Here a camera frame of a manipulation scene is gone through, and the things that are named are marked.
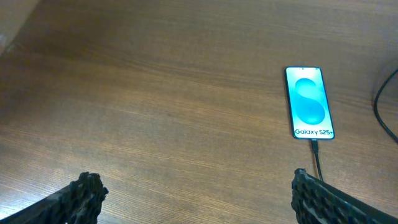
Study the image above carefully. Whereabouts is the black USB charging cable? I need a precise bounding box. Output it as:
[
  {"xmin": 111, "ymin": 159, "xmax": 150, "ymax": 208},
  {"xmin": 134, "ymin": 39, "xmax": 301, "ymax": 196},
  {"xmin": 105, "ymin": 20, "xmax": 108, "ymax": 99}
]
[{"xmin": 310, "ymin": 68, "xmax": 398, "ymax": 182}]

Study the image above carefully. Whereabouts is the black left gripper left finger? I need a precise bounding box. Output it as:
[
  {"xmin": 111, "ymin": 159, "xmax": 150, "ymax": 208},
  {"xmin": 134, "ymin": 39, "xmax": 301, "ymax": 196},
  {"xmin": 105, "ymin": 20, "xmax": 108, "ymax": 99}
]
[{"xmin": 1, "ymin": 172, "xmax": 108, "ymax": 224}]

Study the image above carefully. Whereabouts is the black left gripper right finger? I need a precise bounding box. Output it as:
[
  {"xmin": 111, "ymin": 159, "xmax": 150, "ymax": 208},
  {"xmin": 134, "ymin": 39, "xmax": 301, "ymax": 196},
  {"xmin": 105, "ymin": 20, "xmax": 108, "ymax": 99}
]
[{"xmin": 291, "ymin": 169, "xmax": 397, "ymax": 224}]

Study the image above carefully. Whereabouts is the blue Galaxy smartphone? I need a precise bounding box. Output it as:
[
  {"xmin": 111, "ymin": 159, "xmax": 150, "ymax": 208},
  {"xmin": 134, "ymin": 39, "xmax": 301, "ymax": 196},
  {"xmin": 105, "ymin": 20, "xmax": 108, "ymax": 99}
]
[{"xmin": 285, "ymin": 67, "xmax": 335, "ymax": 140}]

